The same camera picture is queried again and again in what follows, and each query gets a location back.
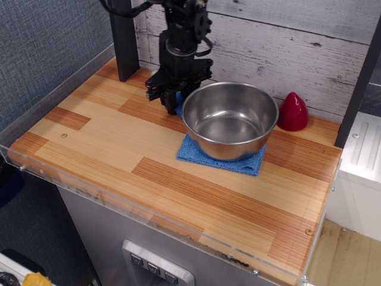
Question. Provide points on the white ribbed side unit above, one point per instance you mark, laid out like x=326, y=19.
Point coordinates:
x=354, y=202

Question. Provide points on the clear acrylic table guard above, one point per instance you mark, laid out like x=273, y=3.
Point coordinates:
x=112, y=154

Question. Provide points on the red cone shaped object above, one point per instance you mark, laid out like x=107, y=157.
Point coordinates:
x=293, y=113

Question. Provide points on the dark left vertical post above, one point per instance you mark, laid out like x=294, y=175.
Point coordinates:
x=126, y=51

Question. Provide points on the blue folded cloth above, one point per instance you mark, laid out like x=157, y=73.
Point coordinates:
x=188, y=152

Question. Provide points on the dark right vertical post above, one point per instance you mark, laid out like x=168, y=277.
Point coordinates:
x=360, y=88

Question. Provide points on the silver control panel with buttons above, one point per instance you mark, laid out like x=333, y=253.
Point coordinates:
x=159, y=270

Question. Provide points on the stainless steel bowl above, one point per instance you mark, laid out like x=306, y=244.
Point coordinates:
x=229, y=121

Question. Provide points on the dark vertical post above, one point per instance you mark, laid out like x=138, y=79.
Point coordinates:
x=360, y=88
x=126, y=51

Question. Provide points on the stainless steel cabinet front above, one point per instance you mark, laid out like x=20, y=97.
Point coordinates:
x=211, y=245

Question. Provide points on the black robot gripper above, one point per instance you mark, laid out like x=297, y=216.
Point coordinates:
x=176, y=73

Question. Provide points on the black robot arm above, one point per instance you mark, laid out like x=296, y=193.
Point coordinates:
x=182, y=49

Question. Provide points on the yellow object bottom left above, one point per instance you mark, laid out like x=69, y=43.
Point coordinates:
x=36, y=279

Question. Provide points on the blue handled metal spoon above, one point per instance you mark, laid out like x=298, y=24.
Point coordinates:
x=179, y=103

